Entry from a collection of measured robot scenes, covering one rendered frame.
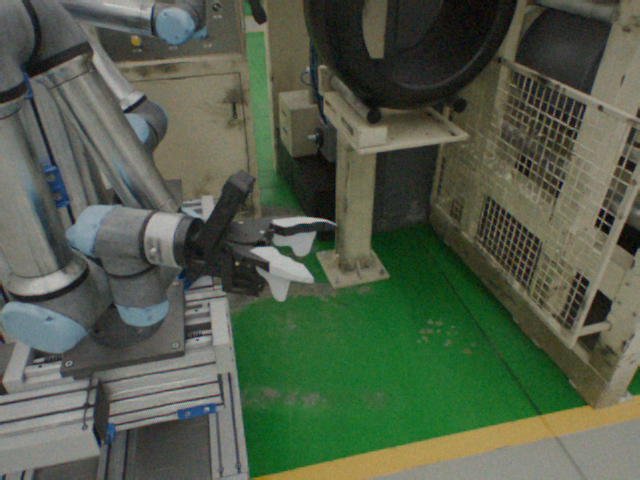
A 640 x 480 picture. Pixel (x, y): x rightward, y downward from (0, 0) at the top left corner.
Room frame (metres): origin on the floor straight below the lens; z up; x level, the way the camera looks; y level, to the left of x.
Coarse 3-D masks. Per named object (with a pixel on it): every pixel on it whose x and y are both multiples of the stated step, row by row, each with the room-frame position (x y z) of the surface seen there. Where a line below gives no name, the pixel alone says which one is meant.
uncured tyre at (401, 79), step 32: (320, 0) 1.41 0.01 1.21; (352, 0) 1.36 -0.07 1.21; (448, 0) 1.75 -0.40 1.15; (480, 0) 1.70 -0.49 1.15; (512, 0) 1.50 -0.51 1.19; (320, 32) 1.42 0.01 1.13; (352, 32) 1.36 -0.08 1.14; (448, 32) 1.75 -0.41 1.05; (480, 32) 1.64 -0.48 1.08; (352, 64) 1.37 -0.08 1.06; (384, 64) 1.69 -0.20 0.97; (416, 64) 1.72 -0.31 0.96; (448, 64) 1.66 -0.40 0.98; (480, 64) 1.48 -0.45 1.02; (384, 96) 1.40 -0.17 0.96; (416, 96) 1.42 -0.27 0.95; (448, 96) 1.47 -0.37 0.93
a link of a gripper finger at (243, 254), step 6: (228, 246) 0.52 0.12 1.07; (234, 246) 0.52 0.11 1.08; (240, 246) 0.52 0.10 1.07; (246, 246) 0.52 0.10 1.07; (252, 246) 0.52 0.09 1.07; (234, 252) 0.51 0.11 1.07; (240, 252) 0.50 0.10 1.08; (246, 252) 0.50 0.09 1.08; (252, 252) 0.50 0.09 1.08; (240, 258) 0.50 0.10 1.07; (246, 258) 0.49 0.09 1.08; (252, 258) 0.49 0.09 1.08; (258, 258) 0.49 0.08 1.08; (258, 264) 0.48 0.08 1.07; (264, 264) 0.48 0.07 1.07; (264, 270) 0.48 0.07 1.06
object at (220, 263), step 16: (192, 224) 0.57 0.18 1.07; (240, 224) 0.57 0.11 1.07; (256, 224) 0.57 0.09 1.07; (176, 240) 0.54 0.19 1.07; (192, 240) 0.55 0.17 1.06; (224, 240) 0.53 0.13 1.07; (240, 240) 0.53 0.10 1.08; (256, 240) 0.53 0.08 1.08; (176, 256) 0.54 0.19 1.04; (192, 256) 0.55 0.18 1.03; (208, 256) 0.55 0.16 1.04; (224, 256) 0.52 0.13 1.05; (192, 272) 0.55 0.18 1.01; (208, 272) 0.54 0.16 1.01; (224, 272) 0.52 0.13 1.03; (240, 272) 0.52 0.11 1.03; (256, 272) 0.51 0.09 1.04; (224, 288) 0.52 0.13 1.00; (240, 288) 0.52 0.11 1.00; (256, 288) 0.51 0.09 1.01
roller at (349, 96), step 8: (336, 80) 1.69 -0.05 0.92; (336, 88) 1.66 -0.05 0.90; (344, 88) 1.61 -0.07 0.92; (344, 96) 1.59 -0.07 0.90; (352, 96) 1.53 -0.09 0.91; (352, 104) 1.52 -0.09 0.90; (360, 104) 1.47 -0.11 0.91; (368, 104) 1.44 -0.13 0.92; (360, 112) 1.45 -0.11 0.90; (368, 112) 1.40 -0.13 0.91; (376, 112) 1.40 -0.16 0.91; (368, 120) 1.40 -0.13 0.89; (376, 120) 1.40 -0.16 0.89
